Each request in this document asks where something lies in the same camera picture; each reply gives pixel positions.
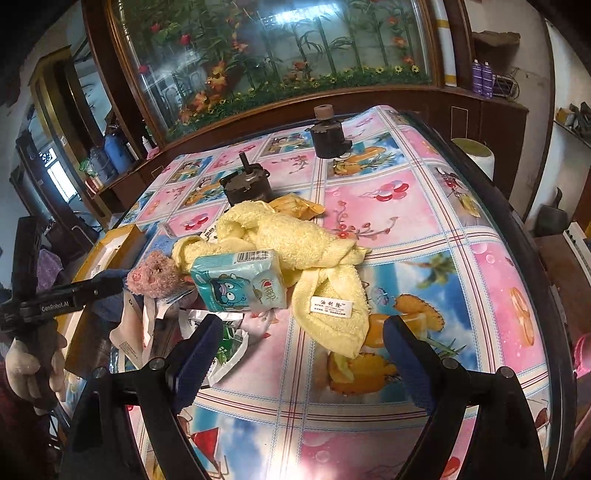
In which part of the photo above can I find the left white gloved hand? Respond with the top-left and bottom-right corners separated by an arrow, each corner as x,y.
5,334 -> 67,403

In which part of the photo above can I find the yellow cardboard box tray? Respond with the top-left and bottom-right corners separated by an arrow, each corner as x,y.
57,224 -> 146,378

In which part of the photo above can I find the green white snack packet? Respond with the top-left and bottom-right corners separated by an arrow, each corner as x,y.
178,309 -> 249,387

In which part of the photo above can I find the grey water jug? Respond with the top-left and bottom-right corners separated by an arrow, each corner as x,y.
89,146 -> 117,185

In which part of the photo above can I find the blue water jug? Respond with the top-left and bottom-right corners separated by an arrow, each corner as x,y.
104,133 -> 132,175

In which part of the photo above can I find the teal tissue pack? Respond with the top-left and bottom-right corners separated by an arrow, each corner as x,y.
190,250 -> 287,313

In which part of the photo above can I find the dark wooden cabinet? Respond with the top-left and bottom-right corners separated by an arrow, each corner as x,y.
81,1 -> 527,212

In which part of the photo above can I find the yellow terry towel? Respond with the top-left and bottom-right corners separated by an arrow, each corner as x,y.
171,201 -> 370,359

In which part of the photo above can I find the colourful cartoon tablecloth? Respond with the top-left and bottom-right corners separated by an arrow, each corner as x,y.
106,106 -> 553,479

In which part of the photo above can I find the orange snack wrapper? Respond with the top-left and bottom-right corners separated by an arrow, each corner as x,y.
270,193 -> 325,221

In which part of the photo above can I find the large flower painting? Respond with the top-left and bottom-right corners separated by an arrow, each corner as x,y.
104,0 -> 435,144

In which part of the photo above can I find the dark jar with cork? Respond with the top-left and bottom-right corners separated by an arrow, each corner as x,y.
308,104 -> 353,159

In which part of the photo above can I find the purple spray bottle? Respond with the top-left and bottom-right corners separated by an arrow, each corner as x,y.
472,59 -> 484,96
481,61 -> 494,98

